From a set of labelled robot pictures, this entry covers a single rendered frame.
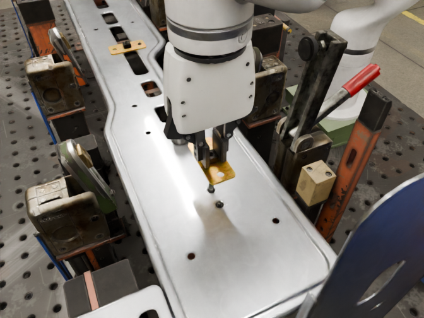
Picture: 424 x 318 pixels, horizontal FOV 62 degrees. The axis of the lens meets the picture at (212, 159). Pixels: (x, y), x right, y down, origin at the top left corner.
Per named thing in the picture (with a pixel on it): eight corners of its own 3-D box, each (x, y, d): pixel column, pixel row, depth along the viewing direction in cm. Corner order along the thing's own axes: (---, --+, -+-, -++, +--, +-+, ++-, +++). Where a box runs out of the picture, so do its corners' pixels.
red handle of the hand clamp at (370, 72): (281, 125, 54) (366, 55, 52) (285, 132, 56) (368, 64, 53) (296, 142, 52) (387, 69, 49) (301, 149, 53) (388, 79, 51)
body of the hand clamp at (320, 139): (257, 242, 82) (278, 129, 56) (282, 231, 84) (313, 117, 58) (270, 264, 78) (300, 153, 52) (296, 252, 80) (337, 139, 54)
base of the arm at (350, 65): (345, 74, 112) (363, 18, 98) (381, 111, 100) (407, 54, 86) (290, 86, 109) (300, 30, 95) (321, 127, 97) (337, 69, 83)
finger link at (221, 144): (233, 105, 46) (231, 142, 51) (211, 111, 45) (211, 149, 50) (245, 119, 44) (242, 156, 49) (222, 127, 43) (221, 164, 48)
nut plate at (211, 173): (187, 145, 51) (186, 139, 50) (210, 137, 52) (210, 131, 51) (211, 186, 46) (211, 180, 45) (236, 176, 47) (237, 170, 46)
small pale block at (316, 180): (269, 281, 75) (301, 166, 49) (283, 274, 76) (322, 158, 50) (278, 296, 73) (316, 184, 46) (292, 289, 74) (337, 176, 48)
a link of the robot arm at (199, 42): (232, -14, 38) (231, 14, 40) (153, 1, 35) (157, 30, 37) (274, 18, 33) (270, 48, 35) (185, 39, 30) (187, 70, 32)
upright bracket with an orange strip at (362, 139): (292, 284, 75) (368, 88, 39) (297, 281, 75) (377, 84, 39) (300, 296, 73) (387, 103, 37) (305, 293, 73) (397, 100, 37)
